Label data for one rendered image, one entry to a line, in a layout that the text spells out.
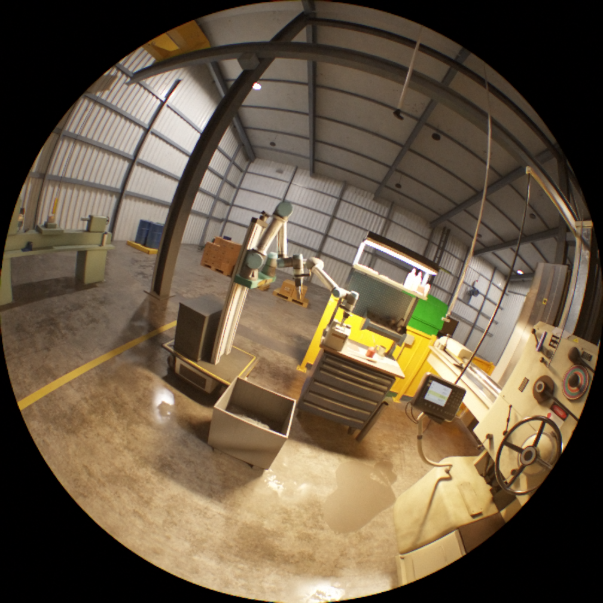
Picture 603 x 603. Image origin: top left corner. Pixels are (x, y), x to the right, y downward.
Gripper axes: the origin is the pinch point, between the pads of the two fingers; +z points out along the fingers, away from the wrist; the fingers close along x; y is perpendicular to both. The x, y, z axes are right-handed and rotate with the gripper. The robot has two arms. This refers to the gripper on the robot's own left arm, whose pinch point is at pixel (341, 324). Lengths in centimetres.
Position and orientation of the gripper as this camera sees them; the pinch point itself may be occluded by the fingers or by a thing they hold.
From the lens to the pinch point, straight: 191.4
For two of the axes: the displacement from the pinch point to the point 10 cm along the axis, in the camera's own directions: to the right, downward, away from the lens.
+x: 1.7, -1.7, 9.7
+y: 9.2, 3.8, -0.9
